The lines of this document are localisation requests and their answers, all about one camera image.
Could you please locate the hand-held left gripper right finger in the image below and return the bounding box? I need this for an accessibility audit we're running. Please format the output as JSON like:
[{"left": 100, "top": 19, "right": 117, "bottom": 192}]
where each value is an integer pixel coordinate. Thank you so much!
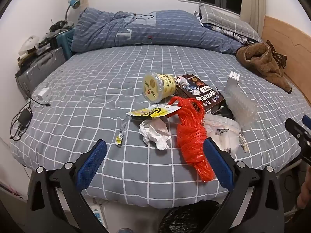
[{"left": 203, "top": 137, "right": 285, "bottom": 233}]

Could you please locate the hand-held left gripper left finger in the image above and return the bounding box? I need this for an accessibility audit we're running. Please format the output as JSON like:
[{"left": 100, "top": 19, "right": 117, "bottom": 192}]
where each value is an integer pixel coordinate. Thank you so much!
[{"left": 27, "top": 139, "right": 108, "bottom": 233}]

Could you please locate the white drawstring pouch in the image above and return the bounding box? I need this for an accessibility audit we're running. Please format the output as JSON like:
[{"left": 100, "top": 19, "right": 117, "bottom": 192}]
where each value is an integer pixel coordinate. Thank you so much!
[{"left": 204, "top": 114, "right": 249, "bottom": 158}]

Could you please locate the torn wrapper strip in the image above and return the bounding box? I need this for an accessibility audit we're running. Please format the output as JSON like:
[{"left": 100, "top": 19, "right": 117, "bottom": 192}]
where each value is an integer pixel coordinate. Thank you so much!
[{"left": 115, "top": 115, "right": 129, "bottom": 147}]

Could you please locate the red plastic bag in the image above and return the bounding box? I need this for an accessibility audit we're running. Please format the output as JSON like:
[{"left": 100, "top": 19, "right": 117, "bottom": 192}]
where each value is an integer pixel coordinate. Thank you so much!
[{"left": 168, "top": 96, "right": 215, "bottom": 182}]

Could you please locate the clear plastic tray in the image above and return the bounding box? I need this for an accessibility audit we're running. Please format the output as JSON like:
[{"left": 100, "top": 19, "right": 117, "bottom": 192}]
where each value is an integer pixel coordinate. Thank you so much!
[{"left": 225, "top": 87, "right": 259, "bottom": 127}]

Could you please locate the trash bin with black liner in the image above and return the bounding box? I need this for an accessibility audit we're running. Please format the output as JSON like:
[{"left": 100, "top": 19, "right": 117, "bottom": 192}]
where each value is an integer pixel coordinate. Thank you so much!
[{"left": 159, "top": 200, "right": 221, "bottom": 233}]

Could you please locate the white tissue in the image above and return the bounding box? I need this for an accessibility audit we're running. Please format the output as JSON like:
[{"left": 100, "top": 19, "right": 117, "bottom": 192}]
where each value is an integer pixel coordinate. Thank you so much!
[{"left": 139, "top": 118, "right": 172, "bottom": 150}]

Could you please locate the brown snack box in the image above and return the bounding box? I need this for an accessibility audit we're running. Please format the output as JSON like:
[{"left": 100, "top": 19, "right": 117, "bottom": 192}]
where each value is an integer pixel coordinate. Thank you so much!
[{"left": 174, "top": 74, "right": 226, "bottom": 114}]

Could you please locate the yellow white snack wrapper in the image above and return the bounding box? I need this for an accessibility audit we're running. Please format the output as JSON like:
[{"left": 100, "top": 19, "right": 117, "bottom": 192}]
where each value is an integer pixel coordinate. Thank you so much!
[{"left": 126, "top": 104, "right": 182, "bottom": 120}]

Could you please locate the small white box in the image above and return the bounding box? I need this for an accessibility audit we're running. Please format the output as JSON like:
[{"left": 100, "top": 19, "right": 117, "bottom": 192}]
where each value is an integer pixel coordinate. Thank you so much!
[{"left": 225, "top": 71, "right": 240, "bottom": 95}]

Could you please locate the yellow plastic cup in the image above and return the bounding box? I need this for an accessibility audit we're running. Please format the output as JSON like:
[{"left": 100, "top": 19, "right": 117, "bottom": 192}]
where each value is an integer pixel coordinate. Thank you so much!
[{"left": 142, "top": 71, "right": 176, "bottom": 103}]

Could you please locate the person's right hand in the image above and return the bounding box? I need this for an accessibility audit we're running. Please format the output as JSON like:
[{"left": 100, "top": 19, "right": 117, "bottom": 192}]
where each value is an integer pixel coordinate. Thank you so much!
[{"left": 297, "top": 172, "right": 311, "bottom": 210}]

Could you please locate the white power strip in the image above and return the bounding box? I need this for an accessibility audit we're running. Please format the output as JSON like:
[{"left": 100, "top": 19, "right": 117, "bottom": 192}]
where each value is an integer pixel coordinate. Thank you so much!
[{"left": 92, "top": 204, "right": 105, "bottom": 226}]

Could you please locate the grey checked bed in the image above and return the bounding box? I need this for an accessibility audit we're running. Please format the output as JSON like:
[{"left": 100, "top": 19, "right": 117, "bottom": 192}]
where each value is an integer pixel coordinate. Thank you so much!
[{"left": 10, "top": 45, "right": 311, "bottom": 208}]

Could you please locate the brown fleece garment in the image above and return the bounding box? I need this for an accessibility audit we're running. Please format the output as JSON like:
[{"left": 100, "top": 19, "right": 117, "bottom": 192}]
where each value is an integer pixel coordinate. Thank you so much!
[{"left": 236, "top": 41, "right": 292, "bottom": 94}]

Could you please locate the wooden headboard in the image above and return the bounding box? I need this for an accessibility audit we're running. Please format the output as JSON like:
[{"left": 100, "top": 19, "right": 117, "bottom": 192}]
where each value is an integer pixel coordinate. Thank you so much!
[{"left": 261, "top": 16, "right": 311, "bottom": 100}]

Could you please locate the black power adapter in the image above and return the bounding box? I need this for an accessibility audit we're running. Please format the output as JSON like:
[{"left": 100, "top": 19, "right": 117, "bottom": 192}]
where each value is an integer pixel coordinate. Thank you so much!
[{"left": 18, "top": 109, "right": 33, "bottom": 129}]

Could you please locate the white charger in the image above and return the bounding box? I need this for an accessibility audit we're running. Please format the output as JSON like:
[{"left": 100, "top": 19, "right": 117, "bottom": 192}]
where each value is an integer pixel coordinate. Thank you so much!
[{"left": 36, "top": 87, "right": 51, "bottom": 101}]

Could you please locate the grey suitcase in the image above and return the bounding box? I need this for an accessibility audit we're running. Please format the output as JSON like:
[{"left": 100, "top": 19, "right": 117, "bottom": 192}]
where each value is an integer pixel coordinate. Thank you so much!
[{"left": 16, "top": 47, "right": 66, "bottom": 100}]

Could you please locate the dark patterned cloth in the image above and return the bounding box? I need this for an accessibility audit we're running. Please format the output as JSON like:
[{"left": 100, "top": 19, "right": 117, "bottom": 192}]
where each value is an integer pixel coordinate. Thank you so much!
[{"left": 202, "top": 23, "right": 261, "bottom": 45}]

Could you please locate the teal plastic stool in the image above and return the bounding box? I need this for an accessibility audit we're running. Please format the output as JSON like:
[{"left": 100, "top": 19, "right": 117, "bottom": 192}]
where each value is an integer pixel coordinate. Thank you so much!
[{"left": 56, "top": 28, "right": 76, "bottom": 60}]

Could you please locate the grey checked pillow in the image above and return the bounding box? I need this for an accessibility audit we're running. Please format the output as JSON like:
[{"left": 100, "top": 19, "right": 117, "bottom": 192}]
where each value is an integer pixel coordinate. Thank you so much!
[{"left": 199, "top": 5, "right": 261, "bottom": 42}]

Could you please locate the white round object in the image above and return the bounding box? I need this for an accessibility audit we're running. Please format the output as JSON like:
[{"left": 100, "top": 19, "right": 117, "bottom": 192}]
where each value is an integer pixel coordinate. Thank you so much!
[{"left": 19, "top": 36, "right": 40, "bottom": 54}]

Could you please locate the dark object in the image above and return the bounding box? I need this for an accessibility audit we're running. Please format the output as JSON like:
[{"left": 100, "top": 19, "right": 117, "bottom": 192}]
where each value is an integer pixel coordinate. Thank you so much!
[{"left": 50, "top": 19, "right": 74, "bottom": 32}]

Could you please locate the blue striped duvet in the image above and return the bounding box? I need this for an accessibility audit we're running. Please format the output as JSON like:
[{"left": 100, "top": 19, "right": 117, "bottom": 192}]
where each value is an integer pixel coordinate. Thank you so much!
[{"left": 72, "top": 7, "right": 246, "bottom": 54}]

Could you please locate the blue desk lamp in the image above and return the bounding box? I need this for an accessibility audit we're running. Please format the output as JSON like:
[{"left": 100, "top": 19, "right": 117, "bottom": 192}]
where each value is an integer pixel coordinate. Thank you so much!
[{"left": 65, "top": 0, "right": 80, "bottom": 22}]

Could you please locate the black charger with cable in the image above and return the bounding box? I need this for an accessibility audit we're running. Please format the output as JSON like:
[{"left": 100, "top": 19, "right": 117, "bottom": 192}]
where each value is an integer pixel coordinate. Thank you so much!
[{"left": 10, "top": 97, "right": 51, "bottom": 141}]

